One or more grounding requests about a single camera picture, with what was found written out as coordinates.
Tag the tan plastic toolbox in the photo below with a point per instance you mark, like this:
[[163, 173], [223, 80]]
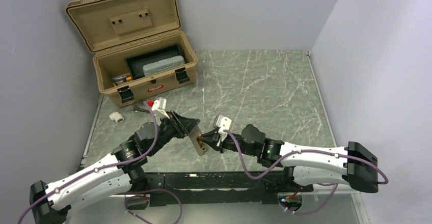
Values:
[[122, 33]]

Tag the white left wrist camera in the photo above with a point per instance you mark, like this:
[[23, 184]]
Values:
[[158, 107]]

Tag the black tray in toolbox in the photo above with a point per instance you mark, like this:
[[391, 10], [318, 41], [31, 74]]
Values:
[[153, 60]]

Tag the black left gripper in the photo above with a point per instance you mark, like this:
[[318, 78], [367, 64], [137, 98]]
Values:
[[182, 125]]

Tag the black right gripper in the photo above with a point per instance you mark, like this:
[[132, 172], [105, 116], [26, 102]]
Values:
[[213, 139]]

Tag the white plastic pipe fitting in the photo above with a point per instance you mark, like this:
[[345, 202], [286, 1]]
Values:
[[116, 117]]

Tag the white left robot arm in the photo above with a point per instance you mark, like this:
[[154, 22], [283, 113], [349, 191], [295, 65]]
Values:
[[120, 171]]

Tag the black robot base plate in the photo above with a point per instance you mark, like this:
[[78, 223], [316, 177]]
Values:
[[216, 187]]

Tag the silver open-end wrench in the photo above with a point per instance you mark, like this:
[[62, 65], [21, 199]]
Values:
[[137, 109]]

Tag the grey plastic case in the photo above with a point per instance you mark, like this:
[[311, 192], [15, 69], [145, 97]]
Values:
[[163, 65]]

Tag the pack of batteries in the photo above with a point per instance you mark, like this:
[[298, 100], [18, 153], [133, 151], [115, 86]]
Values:
[[117, 80]]

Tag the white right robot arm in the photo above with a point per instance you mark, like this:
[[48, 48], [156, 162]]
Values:
[[353, 165]]

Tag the white remote control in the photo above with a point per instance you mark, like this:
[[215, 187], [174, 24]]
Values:
[[195, 135]]

